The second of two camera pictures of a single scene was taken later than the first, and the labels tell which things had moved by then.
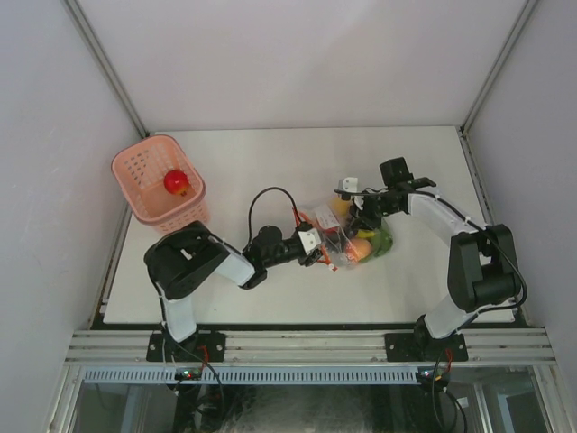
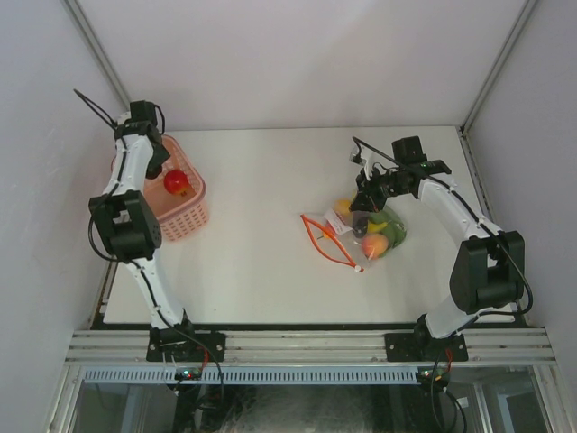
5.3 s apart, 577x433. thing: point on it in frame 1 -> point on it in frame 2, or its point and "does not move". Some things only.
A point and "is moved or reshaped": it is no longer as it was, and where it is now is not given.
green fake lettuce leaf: (381, 244) -> (395, 231)
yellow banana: (364, 234) is moved or reshaped
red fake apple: (176, 182) does not move
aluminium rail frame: (107, 347) does not move
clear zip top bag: (344, 245) is moved or reshaped
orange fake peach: (358, 250) -> (373, 245)
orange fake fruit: (339, 207) does not move
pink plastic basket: (160, 183) does not move
